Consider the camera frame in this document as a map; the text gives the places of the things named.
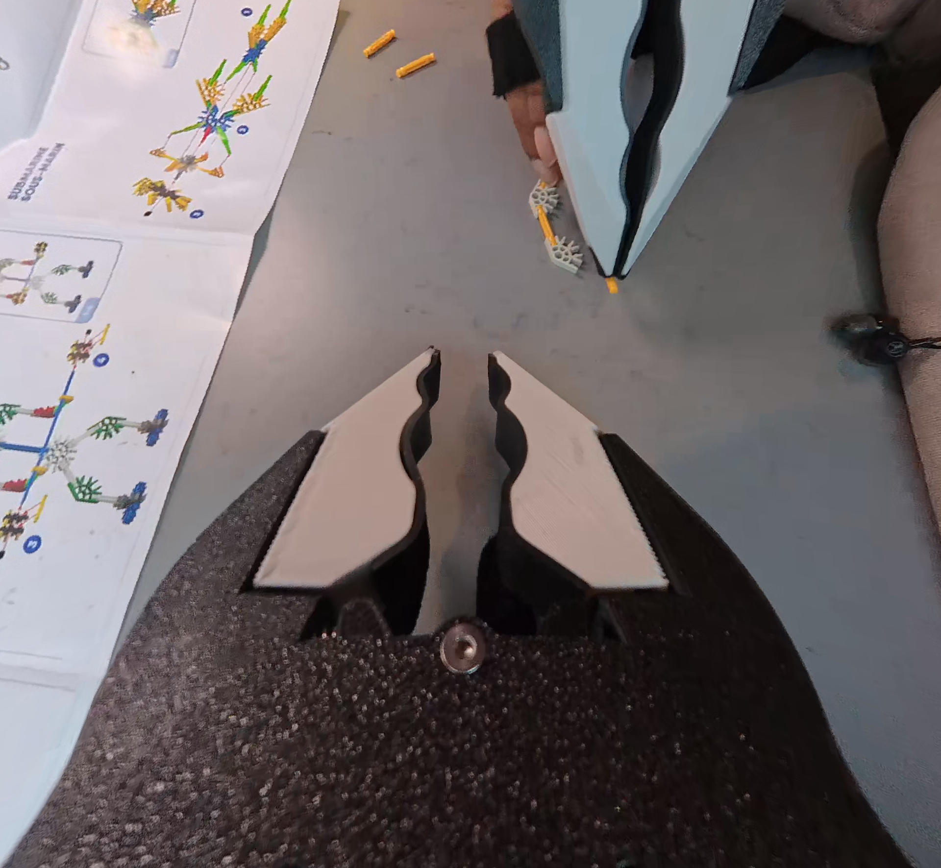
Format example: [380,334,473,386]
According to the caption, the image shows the white building instruction sheet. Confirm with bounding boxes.
[0,0,343,693]

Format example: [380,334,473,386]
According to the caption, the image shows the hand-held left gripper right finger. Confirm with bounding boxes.
[476,351,670,637]

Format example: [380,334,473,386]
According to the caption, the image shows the person's right hand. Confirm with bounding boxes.
[506,78,563,187]

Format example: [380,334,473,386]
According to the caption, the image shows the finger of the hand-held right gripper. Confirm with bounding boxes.
[546,0,654,277]
[618,0,780,277]

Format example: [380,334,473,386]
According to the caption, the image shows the black wired earphones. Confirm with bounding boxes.
[831,313,941,368]

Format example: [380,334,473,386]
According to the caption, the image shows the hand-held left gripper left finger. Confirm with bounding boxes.
[252,346,442,637]

